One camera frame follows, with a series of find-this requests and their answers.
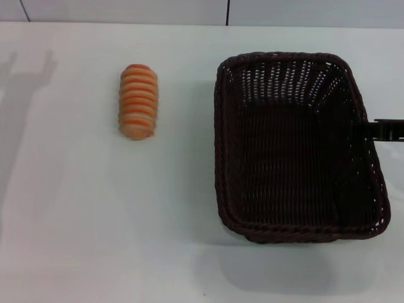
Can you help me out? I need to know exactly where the dark brown wicker basket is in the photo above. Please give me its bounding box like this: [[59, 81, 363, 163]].
[[213, 52, 391, 245]]

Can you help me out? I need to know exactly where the orange striped bread loaf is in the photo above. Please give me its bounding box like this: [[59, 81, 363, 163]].
[[117, 63, 158, 140]]

